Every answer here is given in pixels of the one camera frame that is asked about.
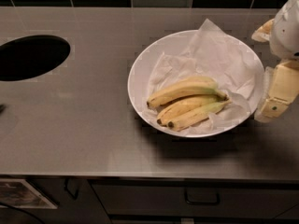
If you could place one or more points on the dark drawer front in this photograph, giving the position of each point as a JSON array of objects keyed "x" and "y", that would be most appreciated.
[{"x": 166, "y": 199}]

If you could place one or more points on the yellow banana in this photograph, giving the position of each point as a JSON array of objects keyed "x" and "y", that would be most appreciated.
[
  {"x": 183, "y": 106},
  {"x": 196, "y": 115},
  {"x": 189, "y": 86}
]

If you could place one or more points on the dark cabinet door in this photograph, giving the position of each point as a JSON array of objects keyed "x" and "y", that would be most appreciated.
[{"x": 86, "y": 209}]

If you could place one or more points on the black cabinet door handle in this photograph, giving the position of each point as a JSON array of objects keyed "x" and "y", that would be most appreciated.
[{"x": 71, "y": 187}]

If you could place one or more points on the black drawer handle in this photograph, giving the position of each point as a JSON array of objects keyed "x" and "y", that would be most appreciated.
[{"x": 204, "y": 197}]

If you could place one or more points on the white round bowl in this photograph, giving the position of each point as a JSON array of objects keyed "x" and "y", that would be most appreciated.
[{"x": 138, "y": 77}]

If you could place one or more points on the white crumpled paper sheet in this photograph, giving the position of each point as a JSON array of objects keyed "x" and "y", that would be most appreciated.
[{"x": 209, "y": 52}]

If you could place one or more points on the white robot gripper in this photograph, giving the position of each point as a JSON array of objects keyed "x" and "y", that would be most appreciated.
[{"x": 286, "y": 32}]

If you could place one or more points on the black round counter hole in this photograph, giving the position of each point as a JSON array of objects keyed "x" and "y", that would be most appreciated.
[{"x": 32, "y": 56}]

